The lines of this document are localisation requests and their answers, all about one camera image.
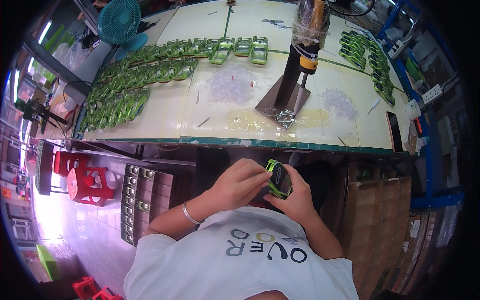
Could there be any person's left hand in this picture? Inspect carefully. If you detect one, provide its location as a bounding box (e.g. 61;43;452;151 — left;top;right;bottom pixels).
202;158;274;216

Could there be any person's right hand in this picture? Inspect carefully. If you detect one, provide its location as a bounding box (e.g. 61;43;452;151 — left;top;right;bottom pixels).
263;164;319;226

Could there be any green black toy car shell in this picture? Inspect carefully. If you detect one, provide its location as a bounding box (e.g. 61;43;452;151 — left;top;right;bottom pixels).
265;159;294;200

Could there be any large pile of clear plastic parts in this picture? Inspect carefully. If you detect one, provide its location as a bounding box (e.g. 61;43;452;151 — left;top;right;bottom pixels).
205;67;260;106

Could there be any person's body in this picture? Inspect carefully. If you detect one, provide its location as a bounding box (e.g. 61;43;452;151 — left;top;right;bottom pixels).
124;205;360;300

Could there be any small pile of clear plastic parts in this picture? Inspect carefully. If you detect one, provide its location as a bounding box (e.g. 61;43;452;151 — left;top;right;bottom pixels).
320;88;359;122

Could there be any black yellow tool on stand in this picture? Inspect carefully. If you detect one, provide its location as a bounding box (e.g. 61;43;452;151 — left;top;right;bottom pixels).
256;0;331;130

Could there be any brown divided tray of parts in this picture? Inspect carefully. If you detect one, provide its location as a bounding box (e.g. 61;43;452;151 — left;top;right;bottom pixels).
121;164;174;247

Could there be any stack of brown cartons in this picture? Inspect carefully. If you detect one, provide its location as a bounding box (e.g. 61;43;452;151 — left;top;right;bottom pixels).
337;176;413;300

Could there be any phone with pink case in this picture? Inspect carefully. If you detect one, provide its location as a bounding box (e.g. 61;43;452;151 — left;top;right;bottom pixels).
386;111;404;154

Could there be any large group of green car shells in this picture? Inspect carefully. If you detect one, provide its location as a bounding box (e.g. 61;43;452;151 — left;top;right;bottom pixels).
77;36;269;134

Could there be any small row of green car shells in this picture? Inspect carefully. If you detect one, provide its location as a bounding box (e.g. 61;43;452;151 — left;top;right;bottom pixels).
338;31;396;108

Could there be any red plastic stool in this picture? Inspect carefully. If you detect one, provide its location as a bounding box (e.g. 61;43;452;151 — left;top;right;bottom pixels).
92;287;124;300
72;277;100;300
53;151;91;177
67;167;115;207

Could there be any white tape roll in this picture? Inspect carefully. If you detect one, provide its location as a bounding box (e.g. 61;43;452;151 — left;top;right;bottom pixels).
405;99;422;121

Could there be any blue metal rack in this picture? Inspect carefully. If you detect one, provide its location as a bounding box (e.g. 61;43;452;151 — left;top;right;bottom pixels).
377;0;466;210

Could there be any white power strip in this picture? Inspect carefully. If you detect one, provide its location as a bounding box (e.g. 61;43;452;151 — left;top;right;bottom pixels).
422;84;443;105

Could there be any teal desk fan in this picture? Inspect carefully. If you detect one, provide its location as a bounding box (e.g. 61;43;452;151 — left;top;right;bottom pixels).
98;0;149;61

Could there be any black mesh tray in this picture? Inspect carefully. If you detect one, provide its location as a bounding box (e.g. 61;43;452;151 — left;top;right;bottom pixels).
35;140;55;196

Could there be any green plastic crate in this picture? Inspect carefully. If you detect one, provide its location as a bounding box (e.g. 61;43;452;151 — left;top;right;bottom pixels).
36;244;61;282

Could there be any black machine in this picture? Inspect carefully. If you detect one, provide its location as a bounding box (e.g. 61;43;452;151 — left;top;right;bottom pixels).
15;98;69;134

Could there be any silver bracelet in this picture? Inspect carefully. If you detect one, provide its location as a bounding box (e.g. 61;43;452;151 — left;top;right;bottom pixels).
182;201;206;225

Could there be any black cable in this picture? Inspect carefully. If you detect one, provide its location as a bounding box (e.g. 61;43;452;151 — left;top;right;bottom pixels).
330;0;377;18

